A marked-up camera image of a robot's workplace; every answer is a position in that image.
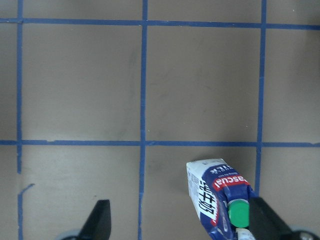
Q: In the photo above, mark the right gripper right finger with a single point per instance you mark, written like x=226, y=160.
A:
x=266, y=224

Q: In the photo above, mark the blue white milk carton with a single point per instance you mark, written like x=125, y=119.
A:
x=220, y=196

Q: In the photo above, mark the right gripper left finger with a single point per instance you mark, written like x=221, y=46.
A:
x=98, y=224

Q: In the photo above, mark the brown paper table cover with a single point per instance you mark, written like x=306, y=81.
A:
x=109, y=99

